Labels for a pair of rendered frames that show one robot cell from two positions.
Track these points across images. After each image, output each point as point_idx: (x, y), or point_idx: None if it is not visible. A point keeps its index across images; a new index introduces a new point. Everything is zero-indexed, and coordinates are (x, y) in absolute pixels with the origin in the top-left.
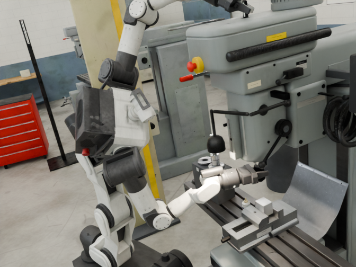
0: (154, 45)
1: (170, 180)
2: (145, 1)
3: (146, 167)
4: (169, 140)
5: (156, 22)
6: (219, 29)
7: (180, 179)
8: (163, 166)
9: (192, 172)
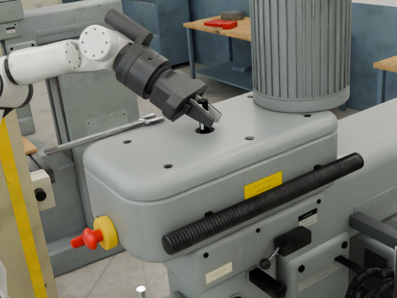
0: (48, 40)
1: (77, 274)
2: (2, 72)
3: (28, 274)
4: (75, 203)
5: (27, 103)
6: (147, 187)
7: (94, 271)
8: (64, 250)
9: (115, 258)
